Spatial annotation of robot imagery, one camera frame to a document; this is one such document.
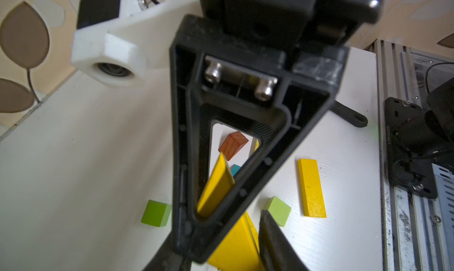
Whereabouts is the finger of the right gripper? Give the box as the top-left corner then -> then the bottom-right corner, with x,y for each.
170,14 -> 349,263

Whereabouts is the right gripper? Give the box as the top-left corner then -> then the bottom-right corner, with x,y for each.
200,0 -> 383,52

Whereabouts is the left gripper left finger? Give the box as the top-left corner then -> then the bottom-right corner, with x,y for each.
143,232 -> 192,271

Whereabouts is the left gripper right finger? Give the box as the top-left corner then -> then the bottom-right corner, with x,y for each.
258,210 -> 308,271

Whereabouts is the long yellow block diagonal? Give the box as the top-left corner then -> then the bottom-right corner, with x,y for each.
208,212 -> 263,271

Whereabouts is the light green cube centre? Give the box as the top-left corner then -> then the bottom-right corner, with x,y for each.
265,197 -> 292,227

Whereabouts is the yellow long block bottom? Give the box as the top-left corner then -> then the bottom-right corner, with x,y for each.
297,159 -> 327,218

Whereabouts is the brown house-shaped block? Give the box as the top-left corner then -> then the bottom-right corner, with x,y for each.
218,131 -> 248,161

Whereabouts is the teal house-shaped block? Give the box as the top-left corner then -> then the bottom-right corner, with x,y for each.
231,165 -> 241,176

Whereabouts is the yellow flat block right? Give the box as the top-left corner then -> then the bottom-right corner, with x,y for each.
197,153 -> 234,218

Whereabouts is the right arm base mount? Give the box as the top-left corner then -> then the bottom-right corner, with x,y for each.
384,97 -> 454,200

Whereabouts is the aluminium rail front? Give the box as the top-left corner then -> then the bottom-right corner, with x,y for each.
369,39 -> 454,271

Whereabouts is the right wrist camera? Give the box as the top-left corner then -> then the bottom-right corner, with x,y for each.
71,0 -> 202,87

